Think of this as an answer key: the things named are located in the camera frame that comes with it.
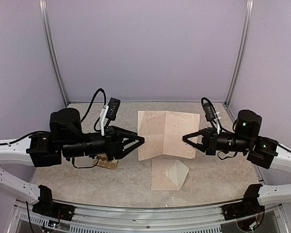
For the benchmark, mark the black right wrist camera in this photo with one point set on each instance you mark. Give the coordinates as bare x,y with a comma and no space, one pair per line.
211,115

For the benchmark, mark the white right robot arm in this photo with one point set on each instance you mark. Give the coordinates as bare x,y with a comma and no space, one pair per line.
261,151

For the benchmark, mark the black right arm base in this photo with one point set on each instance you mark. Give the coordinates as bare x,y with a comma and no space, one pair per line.
249,204

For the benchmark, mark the aluminium front table rail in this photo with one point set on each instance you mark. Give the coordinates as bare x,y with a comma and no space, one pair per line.
102,219

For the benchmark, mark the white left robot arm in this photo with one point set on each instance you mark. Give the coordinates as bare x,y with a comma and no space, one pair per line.
66,140

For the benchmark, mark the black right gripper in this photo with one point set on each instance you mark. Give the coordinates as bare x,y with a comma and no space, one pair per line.
210,149

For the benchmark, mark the spare letter paper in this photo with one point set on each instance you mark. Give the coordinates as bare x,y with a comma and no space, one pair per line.
163,132

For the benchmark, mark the round sticker sheet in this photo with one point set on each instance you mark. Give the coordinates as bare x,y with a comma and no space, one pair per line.
102,161

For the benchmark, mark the aluminium left corner post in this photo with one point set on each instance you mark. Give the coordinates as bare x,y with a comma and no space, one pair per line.
51,50

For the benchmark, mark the aluminium corner post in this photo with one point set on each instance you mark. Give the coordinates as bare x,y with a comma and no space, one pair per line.
241,52
51,50

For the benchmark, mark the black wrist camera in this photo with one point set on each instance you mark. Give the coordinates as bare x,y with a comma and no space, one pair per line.
108,114
211,115

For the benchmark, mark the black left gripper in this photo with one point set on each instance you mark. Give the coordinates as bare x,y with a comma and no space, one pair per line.
115,136

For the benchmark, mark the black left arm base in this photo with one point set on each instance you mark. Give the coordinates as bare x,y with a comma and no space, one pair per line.
46,206

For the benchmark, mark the aluminium right corner post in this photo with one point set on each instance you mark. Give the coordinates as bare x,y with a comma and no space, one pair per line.
241,52

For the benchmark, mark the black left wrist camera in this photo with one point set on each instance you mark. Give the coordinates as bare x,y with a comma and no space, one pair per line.
108,114

